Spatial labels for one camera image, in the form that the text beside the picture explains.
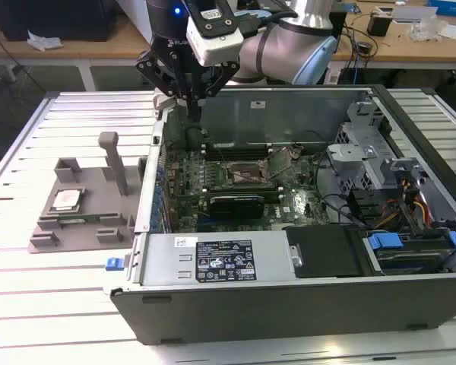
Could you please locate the grey flat card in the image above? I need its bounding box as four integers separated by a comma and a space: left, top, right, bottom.
391, 5, 439, 24

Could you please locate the hard disk in blue carrier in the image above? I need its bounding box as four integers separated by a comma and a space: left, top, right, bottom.
364, 230, 456, 275

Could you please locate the thin locking lever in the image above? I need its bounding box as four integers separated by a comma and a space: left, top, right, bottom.
214, 144, 236, 176

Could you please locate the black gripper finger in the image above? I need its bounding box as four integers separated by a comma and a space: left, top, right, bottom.
135, 49, 197, 123
195, 59, 241, 123

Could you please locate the orange wire bundle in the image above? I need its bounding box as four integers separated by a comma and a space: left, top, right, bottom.
372, 199, 404, 226

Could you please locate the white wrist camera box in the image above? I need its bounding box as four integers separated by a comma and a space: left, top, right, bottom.
185, 0, 245, 68

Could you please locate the wooden desk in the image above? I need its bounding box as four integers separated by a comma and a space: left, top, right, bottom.
0, 14, 153, 70
326, 0, 456, 71

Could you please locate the green RAM stick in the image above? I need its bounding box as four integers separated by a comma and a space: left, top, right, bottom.
59, 214, 100, 224

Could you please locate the small black box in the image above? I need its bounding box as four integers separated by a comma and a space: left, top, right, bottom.
366, 11, 393, 38

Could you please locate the yellow and red wire bundle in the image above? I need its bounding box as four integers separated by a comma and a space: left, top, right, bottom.
401, 178, 431, 229

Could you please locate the grey parts rack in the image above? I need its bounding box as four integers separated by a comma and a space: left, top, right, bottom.
27, 131, 147, 254

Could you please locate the metal socket cover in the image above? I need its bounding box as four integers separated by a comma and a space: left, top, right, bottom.
260, 148, 294, 180

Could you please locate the tall black box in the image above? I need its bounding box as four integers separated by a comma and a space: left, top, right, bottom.
328, 11, 347, 39

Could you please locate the grey case latch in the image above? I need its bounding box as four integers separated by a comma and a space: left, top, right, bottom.
153, 94, 178, 112

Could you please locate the silver CPU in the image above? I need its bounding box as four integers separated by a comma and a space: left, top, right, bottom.
49, 186, 88, 212

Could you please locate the black plastic panel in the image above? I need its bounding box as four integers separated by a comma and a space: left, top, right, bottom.
283, 224, 366, 279

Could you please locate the black open PC case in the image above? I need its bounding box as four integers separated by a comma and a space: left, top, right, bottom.
102, 84, 456, 346

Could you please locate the black graphics card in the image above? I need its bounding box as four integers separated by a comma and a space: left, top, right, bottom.
208, 194, 266, 221

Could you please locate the CPU socket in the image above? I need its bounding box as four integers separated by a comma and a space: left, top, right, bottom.
226, 161, 269, 187

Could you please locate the crumpled white paper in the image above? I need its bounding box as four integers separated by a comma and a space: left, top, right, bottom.
26, 30, 65, 52

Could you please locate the blue carton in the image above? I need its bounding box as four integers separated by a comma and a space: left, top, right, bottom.
427, 0, 456, 19

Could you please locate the clear plastic bag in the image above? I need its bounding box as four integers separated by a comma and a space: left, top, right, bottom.
407, 17, 450, 43

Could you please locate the large black box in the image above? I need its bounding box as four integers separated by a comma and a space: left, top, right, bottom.
0, 0, 119, 43

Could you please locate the grey power supply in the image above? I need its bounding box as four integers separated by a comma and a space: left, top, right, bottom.
138, 230, 301, 288

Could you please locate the green motherboard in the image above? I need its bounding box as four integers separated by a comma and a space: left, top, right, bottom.
163, 144, 330, 233

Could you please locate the metal drive cage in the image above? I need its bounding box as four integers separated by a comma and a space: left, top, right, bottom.
326, 100, 394, 198

